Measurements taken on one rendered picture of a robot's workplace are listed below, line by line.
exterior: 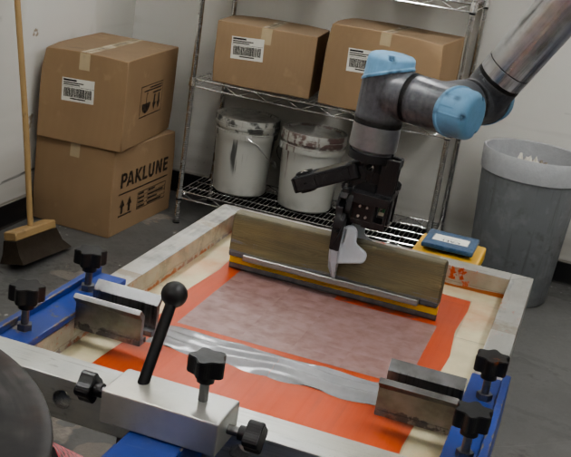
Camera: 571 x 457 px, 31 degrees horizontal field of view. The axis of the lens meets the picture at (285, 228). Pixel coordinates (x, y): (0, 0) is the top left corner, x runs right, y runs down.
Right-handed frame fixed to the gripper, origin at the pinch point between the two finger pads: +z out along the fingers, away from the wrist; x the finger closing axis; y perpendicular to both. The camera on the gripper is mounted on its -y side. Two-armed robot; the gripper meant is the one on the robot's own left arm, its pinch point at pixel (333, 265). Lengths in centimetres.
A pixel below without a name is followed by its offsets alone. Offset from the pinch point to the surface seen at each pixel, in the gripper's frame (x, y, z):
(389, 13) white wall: 329, -66, -8
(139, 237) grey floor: 250, -142, 105
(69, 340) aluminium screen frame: -42.5, -24.0, 4.7
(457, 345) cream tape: -8.1, 22.7, 3.9
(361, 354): -20.5, 10.7, 4.4
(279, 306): -11.0, -4.9, 4.9
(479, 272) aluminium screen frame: 17.3, 21.7, 0.3
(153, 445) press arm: -73, 1, -4
